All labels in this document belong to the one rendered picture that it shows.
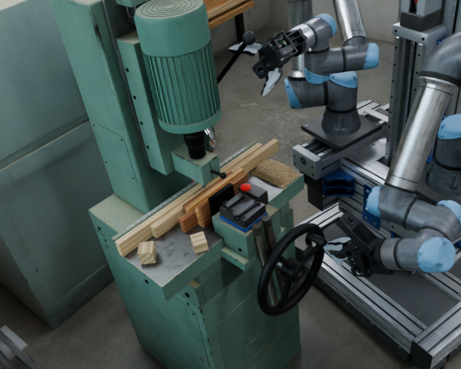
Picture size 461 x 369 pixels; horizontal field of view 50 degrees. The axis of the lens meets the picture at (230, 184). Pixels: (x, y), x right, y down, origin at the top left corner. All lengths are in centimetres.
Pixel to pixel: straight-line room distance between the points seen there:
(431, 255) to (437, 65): 43
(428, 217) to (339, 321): 119
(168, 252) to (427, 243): 68
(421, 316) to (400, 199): 94
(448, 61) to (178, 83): 63
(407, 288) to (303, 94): 92
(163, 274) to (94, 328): 119
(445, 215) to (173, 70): 72
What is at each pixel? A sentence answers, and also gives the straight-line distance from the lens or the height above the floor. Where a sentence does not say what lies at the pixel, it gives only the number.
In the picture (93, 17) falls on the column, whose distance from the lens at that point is 137.
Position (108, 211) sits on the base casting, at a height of 80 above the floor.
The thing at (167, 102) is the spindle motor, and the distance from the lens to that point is 129.
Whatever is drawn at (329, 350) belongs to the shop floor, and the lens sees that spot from 225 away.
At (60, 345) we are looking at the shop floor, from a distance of 253.
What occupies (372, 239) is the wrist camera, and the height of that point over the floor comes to 99.
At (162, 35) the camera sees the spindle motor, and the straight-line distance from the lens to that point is 120.
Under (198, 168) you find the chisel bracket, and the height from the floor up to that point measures 106.
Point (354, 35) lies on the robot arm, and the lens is 160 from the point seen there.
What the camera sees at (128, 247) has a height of 92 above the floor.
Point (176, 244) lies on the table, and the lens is 143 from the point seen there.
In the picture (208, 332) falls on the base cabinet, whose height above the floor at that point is 59.
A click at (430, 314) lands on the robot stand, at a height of 21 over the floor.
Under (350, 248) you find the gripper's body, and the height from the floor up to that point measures 96.
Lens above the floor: 188
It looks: 37 degrees down
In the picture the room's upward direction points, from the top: 9 degrees counter-clockwise
